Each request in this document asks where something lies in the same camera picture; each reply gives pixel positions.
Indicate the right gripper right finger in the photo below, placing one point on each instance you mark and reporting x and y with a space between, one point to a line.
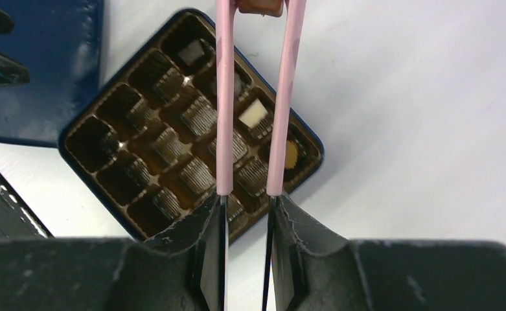
314 268

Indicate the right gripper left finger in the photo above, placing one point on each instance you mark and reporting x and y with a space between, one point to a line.
180 268

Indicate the caramel round chocolate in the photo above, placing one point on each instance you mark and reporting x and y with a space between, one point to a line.
292 154

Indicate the white chocolate piece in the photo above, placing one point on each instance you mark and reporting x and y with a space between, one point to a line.
254 114

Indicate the pink tongs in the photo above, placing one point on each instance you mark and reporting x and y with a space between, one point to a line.
225 60

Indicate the brown chocolate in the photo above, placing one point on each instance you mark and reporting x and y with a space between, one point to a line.
273 8

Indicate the blue tin chocolate box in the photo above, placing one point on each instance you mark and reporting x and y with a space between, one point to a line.
146 145

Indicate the blue tin lid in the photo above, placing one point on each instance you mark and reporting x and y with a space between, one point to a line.
60 44

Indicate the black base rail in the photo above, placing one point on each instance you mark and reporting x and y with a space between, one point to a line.
16 217

